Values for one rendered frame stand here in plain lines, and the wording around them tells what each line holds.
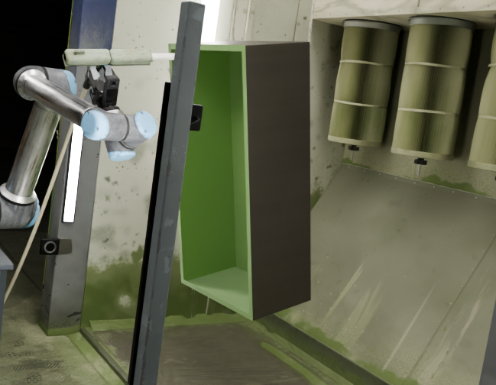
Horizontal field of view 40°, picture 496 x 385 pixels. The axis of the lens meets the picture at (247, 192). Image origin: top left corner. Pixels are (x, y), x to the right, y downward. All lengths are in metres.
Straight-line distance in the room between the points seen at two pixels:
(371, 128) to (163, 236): 2.47
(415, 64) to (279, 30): 0.95
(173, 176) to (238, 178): 1.77
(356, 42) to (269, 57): 1.32
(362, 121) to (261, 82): 1.35
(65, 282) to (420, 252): 1.94
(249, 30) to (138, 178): 1.09
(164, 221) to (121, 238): 2.12
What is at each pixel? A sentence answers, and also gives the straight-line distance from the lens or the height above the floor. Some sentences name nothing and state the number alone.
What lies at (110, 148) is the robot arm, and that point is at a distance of 2.31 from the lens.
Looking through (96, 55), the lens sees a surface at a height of 1.50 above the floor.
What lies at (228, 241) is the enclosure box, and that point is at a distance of 3.61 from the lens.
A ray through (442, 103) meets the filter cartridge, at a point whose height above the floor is 1.55.
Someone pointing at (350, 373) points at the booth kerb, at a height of 0.10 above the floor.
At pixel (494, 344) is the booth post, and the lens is 1.39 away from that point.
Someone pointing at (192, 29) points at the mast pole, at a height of 1.57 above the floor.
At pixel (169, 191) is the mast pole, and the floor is 1.16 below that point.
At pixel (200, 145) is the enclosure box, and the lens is 3.39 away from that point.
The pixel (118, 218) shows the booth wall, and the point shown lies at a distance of 3.84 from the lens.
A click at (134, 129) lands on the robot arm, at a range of 2.20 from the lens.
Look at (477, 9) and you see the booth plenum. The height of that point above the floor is 1.98.
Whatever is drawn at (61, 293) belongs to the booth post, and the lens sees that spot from 3.85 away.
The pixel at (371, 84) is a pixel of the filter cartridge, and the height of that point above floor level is 1.62.
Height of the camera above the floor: 1.41
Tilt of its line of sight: 8 degrees down
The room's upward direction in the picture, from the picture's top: 8 degrees clockwise
